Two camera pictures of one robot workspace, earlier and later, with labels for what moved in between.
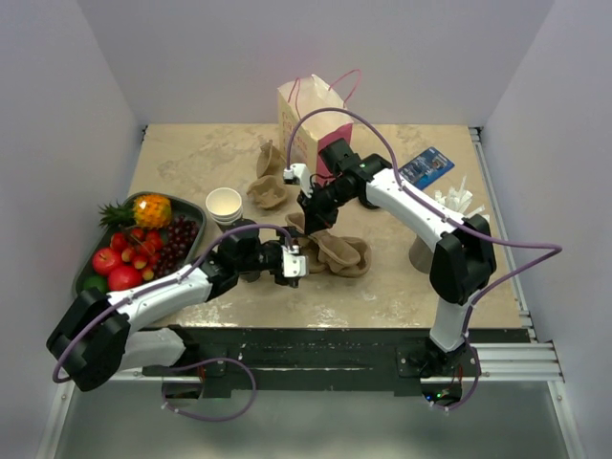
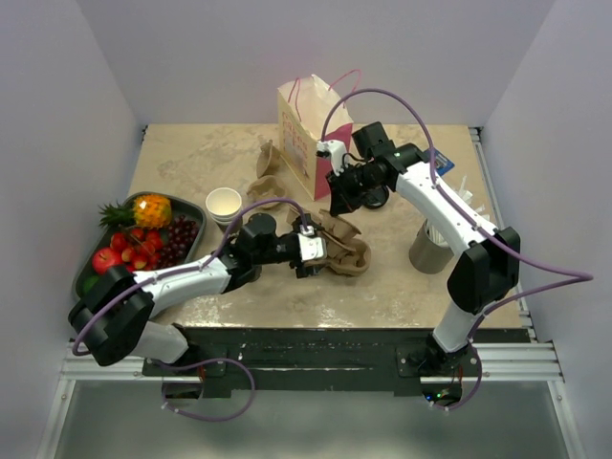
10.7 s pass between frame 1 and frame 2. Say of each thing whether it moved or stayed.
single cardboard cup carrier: stayed
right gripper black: moved
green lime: stayed
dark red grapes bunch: stayed
